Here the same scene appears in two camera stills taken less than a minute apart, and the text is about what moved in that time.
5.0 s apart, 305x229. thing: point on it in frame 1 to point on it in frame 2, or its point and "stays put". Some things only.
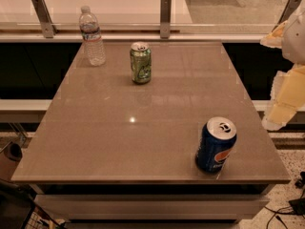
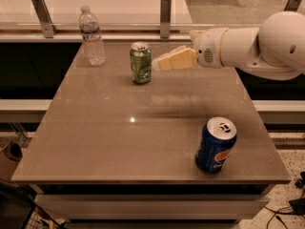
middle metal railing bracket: [165, 16] stays put
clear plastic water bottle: [95, 54] stays put
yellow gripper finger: [275, 38] to [208, 46]
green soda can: [140, 59] stays put
